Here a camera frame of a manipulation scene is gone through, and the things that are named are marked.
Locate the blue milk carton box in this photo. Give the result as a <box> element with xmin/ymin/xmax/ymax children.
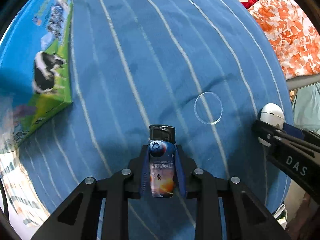
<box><xmin>1</xmin><ymin>0</ymin><xmax>73</xmax><ymax>153</ymax></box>

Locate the plaid checkered cloth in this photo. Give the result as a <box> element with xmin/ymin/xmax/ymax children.
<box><xmin>1</xmin><ymin>151</ymin><xmax>49</xmax><ymax>239</ymax></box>

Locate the teal cloth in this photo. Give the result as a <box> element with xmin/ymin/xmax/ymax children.
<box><xmin>292</xmin><ymin>83</ymin><xmax>320</xmax><ymax>134</ymax></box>

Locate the blue printed lighter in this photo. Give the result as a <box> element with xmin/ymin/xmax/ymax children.
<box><xmin>149</xmin><ymin>125</ymin><xmax>175</xmax><ymax>198</ymax></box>

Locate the orange floral cloth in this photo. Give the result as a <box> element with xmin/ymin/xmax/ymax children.
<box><xmin>248</xmin><ymin>0</ymin><xmax>319</xmax><ymax>80</ymax></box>

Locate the blue striped tablecloth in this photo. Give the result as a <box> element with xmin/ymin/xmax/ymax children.
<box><xmin>18</xmin><ymin>0</ymin><xmax>295</xmax><ymax>240</ymax></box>

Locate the red cloth item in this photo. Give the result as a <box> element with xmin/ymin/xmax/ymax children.
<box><xmin>241</xmin><ymin>0</ymin><xmax>258</xmax><ymax>9</ymax></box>

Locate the small white device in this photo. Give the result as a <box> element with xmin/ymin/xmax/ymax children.
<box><xmin>258</xmin><ymin>103</ymin><xmax>284</xmax><ymax>147</ymax></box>

